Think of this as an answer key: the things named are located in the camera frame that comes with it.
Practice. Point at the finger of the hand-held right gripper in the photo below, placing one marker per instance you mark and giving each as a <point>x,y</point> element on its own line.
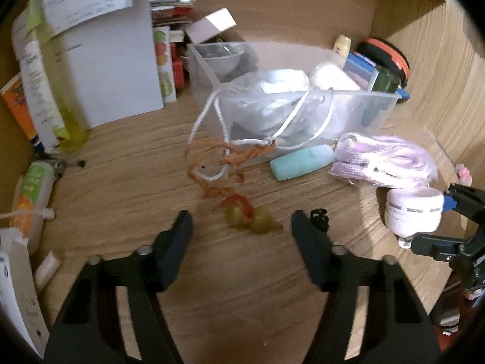
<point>435,246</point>
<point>464,197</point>

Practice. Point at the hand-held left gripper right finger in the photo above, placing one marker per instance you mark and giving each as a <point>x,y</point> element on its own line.
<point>309,246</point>

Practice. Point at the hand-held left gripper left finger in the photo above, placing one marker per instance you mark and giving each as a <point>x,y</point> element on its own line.
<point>177,242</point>

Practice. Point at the black hair clip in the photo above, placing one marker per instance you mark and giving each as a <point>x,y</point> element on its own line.
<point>319,217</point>

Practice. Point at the pink round device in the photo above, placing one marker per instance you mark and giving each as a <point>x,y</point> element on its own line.
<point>413,208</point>

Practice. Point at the green gourd charm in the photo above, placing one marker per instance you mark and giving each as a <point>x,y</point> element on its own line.
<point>261,220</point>

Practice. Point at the teal tube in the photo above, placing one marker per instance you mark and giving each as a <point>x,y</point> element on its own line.
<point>303,162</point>

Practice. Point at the clear plastic storage box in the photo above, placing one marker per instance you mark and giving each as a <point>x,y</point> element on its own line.
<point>352,117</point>

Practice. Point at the dark green glass bottle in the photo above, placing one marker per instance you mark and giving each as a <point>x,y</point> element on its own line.
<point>386,79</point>

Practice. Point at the wooden desktop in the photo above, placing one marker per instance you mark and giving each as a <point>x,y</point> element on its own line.
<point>132,167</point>

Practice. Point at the person's right hand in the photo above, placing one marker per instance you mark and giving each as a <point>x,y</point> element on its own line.
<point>464,174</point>

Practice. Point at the white lip balm stick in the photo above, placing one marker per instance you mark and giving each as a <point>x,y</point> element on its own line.
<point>47,268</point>

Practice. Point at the small metal clip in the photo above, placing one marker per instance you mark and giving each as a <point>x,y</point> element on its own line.
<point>60,163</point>

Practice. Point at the white green orange bottle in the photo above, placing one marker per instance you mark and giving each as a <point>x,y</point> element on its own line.
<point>32,197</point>

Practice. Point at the black orange round case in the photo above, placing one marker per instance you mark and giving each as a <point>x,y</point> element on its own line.
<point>390,55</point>

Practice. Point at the yellow-green spray bottle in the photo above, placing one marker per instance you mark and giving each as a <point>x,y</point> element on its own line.
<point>66,121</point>

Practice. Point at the blue pencil case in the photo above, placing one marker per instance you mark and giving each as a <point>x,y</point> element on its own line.
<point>362,64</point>

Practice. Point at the white printed carton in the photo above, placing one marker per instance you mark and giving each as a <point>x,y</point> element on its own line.
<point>15,292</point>

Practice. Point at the red small box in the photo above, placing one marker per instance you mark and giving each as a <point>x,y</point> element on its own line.
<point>178,66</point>

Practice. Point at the fruit printed card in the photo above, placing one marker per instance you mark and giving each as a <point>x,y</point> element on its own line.
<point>165,64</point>

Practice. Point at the grey bowl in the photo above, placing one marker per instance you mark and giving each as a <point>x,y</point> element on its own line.
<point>223,62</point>

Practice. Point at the white paper sheet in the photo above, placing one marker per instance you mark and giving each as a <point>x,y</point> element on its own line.
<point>110,68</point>

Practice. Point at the small yellow bottle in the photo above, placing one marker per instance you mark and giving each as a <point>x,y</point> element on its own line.
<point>342,44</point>

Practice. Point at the orange tube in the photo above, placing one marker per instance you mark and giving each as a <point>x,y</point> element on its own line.
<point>17,106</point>

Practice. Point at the white tube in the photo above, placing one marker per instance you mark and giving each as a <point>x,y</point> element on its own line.
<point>38,83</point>

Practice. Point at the white small box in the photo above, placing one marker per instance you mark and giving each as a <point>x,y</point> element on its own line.
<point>210,24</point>

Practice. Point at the stack of cards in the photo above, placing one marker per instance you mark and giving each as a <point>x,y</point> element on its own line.
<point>170,9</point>

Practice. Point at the wooden desk hutch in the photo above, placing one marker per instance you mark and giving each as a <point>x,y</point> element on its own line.
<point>303,7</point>

